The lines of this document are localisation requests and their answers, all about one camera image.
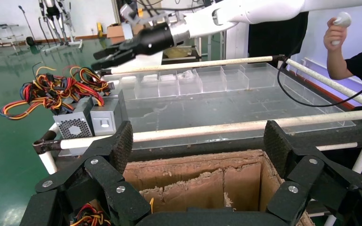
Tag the power supply with honeycomb grille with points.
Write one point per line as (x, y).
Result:
(73, 124)

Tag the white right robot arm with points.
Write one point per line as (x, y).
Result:
(262, 12)

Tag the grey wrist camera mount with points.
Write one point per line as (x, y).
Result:
(128, 12)

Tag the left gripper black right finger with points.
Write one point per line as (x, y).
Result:
(318, 184)

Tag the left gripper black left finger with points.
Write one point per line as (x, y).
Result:
(99, 184)

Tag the white handheld controller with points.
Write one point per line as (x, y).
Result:
(343, 19)

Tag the worn brown cardboard box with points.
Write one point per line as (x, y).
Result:
(199, 187)

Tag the metal robot stand frame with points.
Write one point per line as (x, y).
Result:
(59, 28)

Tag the operator bare forearm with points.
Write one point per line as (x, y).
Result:
(337, 64)

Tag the clear acrylic divider tray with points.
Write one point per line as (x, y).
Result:
(215, 106)

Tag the operator hand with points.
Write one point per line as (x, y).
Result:
(332, 34)

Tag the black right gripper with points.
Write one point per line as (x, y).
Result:
(154, 39)

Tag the black cloth panel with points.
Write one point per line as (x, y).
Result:
(274, 37)

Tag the desk with laptop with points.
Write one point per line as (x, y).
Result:
(0, 31)

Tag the plain cardboard carton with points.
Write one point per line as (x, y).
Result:
(115, 31)

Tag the black microphone stand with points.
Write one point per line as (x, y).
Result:
(28, 28)

